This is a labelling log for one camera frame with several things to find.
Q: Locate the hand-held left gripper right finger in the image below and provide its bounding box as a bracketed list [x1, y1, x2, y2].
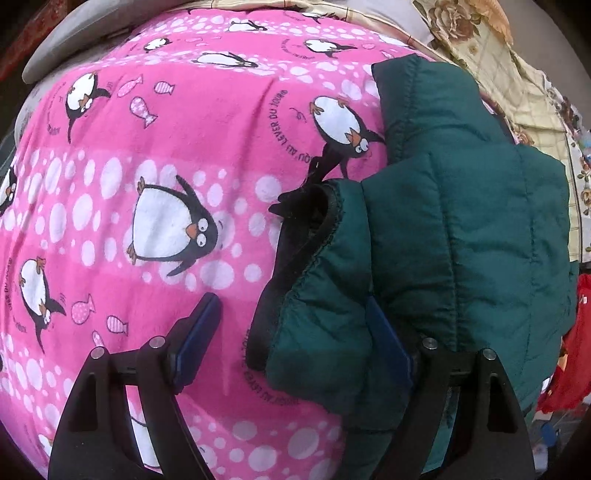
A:
[364, 296, 537, 480]

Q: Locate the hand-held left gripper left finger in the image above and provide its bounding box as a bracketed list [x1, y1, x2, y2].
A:
[47, 292, 223, 480]

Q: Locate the dark green puffer jacket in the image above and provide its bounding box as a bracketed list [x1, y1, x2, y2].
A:
[245, 53, 579, 480]

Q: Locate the red garment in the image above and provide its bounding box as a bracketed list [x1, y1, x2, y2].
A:
[537, 272, 591, 415]

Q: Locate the pink penguin print blanket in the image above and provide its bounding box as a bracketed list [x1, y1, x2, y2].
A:
[0, 7, 522, 480]

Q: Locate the cream floral quilt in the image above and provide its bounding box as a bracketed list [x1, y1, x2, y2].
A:
[295, 0, 591, 264]

